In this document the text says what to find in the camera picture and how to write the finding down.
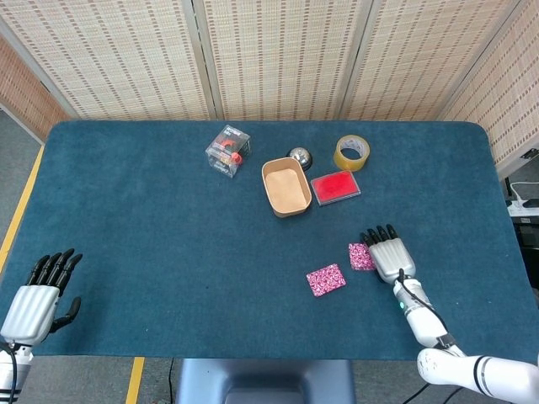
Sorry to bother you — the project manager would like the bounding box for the red black toy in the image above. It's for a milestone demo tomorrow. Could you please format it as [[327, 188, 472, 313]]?
[[213, 135, 246, 166]]

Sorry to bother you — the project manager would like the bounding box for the yellow tape roll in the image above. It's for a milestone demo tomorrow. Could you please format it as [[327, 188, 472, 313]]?
[[334, 135, 371, 173]]

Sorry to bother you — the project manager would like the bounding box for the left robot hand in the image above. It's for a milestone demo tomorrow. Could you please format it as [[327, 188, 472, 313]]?
[[0, 247, 83, 347]]

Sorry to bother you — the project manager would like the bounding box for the blue table mat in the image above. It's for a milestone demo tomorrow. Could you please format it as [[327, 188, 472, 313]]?
[[0, 120, 527, 362]]

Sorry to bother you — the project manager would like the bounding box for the red ink pad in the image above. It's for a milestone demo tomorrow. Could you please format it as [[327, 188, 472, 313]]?
[[310, 170, 362, 207]]

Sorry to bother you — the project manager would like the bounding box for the grey robot torso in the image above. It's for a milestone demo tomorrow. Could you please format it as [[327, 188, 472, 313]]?
[[174, 358, 357, 404]]

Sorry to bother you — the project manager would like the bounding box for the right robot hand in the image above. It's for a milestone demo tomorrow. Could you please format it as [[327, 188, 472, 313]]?
[[360, 224, 419, 284]]

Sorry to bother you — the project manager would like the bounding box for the brown cardboard tray box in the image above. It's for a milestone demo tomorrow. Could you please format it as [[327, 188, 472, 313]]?
[[261, 157, 313, 219]]

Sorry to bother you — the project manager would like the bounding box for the woven folding screen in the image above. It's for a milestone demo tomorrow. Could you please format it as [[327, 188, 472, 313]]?
[[0, 0, 539, 166]]

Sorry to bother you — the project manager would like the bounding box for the clear plastic cube box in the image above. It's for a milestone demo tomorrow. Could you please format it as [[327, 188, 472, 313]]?
[[205, 123, 253, 180]]

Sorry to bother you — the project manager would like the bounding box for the silver desk bell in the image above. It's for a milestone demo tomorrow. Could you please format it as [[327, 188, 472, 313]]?
[[286, 146, 313, 172]]

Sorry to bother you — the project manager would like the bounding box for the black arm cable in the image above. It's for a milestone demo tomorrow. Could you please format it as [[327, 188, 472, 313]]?
[[398, 268, 454, 351]]

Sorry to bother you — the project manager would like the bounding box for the pink patterned sponge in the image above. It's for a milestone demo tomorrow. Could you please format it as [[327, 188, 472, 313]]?
[[306, 263, 347, 299], [348, 242, 376, 273]]

